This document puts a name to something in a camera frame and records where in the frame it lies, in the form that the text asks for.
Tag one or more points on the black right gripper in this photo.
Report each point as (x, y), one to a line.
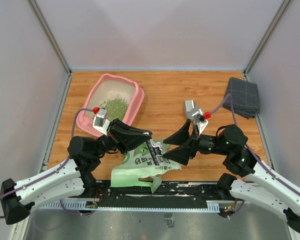
(181, 154)

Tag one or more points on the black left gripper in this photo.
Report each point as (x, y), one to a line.
(124, 136)

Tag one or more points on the white plastic bag clip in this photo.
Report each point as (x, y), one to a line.
(153, 152)

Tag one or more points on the green cat litter bag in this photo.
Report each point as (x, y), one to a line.
(139, 169)

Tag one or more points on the grey metal scoop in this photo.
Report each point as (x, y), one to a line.
(192, 111)

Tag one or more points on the pink litter box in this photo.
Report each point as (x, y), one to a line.
(109, 86)

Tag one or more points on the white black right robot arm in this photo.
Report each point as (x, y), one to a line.
(249, 178)

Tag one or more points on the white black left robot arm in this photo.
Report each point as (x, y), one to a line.
(73, 176)

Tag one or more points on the green cat litter pellets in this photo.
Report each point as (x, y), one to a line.
(116, 108)

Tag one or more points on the folded dark grey cloth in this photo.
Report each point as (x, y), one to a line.
(245, 97)

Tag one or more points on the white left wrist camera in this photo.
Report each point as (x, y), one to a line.
(100, 121)

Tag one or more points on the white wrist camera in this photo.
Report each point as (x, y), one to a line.
(100, 121)
(199, 127)

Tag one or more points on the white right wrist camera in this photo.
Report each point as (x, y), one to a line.
(199, 127)

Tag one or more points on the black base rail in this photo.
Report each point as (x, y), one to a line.
(169, 193)

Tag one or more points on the grey slotted cable duct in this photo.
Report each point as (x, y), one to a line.
(86, 206)

